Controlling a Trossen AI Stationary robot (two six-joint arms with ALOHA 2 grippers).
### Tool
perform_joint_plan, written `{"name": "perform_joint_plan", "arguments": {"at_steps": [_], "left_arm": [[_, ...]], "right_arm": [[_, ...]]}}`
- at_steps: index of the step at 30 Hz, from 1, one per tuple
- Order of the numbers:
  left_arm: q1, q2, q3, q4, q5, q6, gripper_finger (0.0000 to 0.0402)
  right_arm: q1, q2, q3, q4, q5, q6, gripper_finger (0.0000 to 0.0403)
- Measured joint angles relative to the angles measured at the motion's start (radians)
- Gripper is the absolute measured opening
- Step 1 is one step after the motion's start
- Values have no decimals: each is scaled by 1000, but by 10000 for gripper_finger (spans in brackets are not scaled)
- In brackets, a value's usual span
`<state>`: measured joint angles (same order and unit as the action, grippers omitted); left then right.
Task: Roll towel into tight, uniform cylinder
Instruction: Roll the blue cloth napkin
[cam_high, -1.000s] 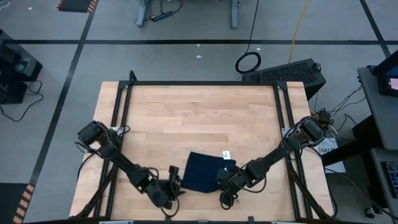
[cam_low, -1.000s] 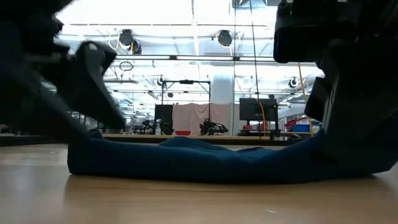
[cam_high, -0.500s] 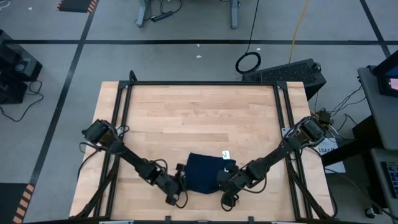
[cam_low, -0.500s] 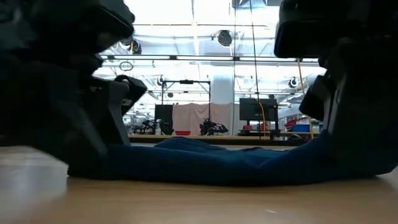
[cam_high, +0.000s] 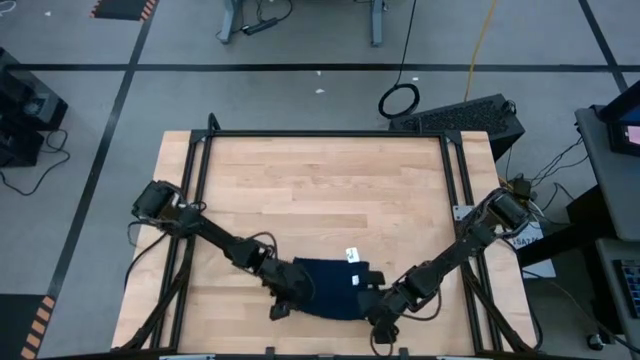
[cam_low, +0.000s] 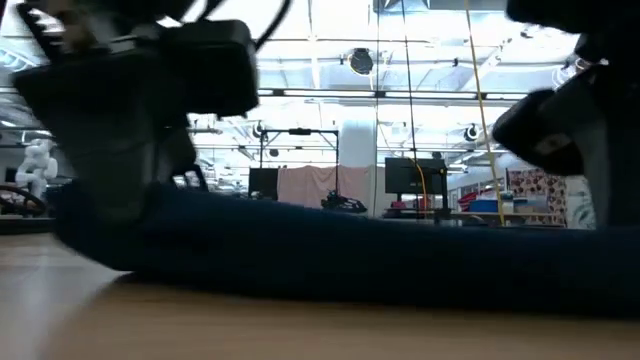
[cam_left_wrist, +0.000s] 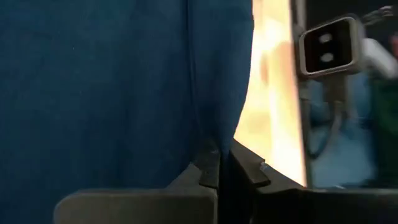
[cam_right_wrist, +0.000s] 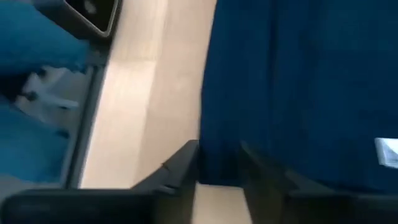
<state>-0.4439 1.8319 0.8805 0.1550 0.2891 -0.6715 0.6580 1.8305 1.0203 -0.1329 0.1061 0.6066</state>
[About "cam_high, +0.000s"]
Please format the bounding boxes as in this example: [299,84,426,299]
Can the long yellow cable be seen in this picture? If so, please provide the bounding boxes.
[463,0,500,103]

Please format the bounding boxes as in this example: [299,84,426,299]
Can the long black cable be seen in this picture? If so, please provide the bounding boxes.
[377,0,421,120]

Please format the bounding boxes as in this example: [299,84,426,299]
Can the black power strip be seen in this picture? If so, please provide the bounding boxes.
[241,17,280,37]

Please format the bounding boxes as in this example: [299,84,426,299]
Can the grey desk leg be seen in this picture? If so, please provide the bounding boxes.
[368,0,386,49]
[217,0,244,45]

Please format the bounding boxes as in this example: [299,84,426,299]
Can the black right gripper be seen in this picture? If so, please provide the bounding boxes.
[357,270,409,345]

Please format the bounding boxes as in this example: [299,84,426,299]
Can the grey keyboard desk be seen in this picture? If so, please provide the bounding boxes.
[593,237,640,349]

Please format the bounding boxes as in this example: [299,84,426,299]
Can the black aluminium table frame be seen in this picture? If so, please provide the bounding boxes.
[112,112,544,360]

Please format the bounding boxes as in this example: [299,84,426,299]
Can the navy blue towel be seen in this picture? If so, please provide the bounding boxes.
[291,255,374,322]

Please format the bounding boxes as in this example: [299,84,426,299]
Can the black framed display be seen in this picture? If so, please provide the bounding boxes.
[598,79,640,158]

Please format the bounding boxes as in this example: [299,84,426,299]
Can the black computer tower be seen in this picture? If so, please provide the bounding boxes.
[388,93,526,162]

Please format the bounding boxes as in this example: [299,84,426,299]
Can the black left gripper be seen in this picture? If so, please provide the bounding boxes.
[259,259,316,321]

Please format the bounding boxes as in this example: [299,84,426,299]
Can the black equipment stack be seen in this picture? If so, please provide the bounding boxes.
[0,47,70,169]

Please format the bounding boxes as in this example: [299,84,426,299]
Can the white paper sign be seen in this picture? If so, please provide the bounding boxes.
[509,222,558,280]

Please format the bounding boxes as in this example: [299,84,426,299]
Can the black hazard striped mat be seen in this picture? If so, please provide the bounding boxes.
[89,0,160,22]
[0,293,57,360]

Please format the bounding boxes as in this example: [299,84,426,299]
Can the grey side desk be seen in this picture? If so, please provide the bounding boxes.
[573,104,640,244]

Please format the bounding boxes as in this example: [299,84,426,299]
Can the black power adapter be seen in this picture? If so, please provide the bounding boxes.
[512,177,534,200]

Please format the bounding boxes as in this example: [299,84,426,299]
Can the black keyboard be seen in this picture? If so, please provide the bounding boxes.
[612,258,640,321]

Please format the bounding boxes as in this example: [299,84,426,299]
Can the black floor cable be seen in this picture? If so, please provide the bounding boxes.
[0,128,71,197]

